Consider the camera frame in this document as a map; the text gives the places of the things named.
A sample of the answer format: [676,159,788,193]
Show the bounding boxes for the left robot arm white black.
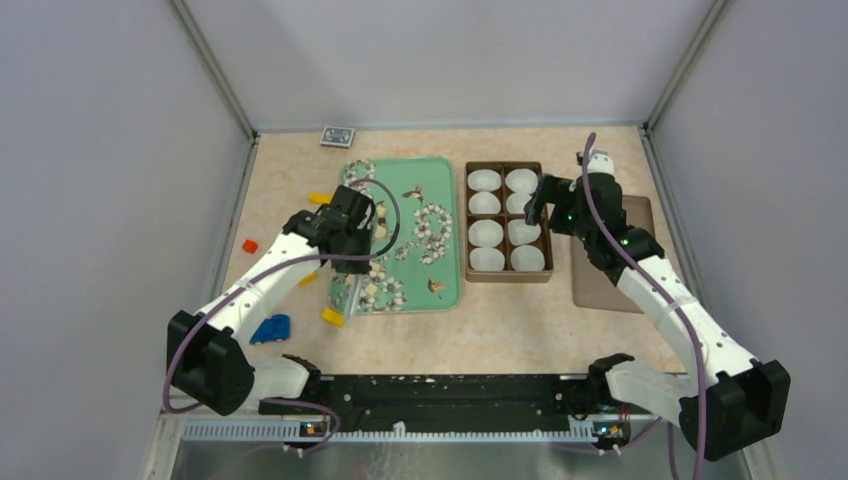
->
[162,185,376,416]

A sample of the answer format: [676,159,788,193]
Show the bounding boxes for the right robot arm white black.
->
[524,149,791,461]

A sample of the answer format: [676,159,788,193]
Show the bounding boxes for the brown chocolate box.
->
[464,161,554,284]

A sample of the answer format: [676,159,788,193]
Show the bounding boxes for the white paper cup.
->
[468,219,504,248]
[469,247,506,272]
[468,192,502,215]
[467,169,502,192]
[505,168,539,195]
[510,245,546,272]
[505,192,533,216]
[507,219,542,246]

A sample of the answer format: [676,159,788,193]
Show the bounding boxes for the yellow block near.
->
[321,308,346,328]

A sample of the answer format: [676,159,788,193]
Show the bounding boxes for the white paper cup far right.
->
[505,168,539,195]

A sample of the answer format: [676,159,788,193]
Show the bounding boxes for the yellow curved block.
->
[308,192,333,205]

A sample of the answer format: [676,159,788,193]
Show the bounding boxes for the white paper cup near right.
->
[510,245,546,272]

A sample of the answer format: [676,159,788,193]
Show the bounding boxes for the yellow block middle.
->
[298,272,318,286]

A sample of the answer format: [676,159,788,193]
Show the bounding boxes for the white paper cup far left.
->
[467,169,502,192]

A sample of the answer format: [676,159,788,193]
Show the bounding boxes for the white paper cup near left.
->
[469,247,506,272]

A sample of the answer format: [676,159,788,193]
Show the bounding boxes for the green floral tray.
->
[328,157,461,315]

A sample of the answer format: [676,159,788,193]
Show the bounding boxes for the blue toy car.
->
[250,314,291,345]

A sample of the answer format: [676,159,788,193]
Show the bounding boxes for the brown box lid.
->
[570,193,658,313]

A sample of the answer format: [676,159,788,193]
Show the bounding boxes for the blue card deck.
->
[320,126,356,149]

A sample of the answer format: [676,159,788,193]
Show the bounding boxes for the red small block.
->
[242,239,259,254]

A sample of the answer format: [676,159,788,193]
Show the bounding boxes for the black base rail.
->
[258,374,654,435]

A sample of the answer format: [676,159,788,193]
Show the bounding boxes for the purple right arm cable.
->
[579,132,709,480]

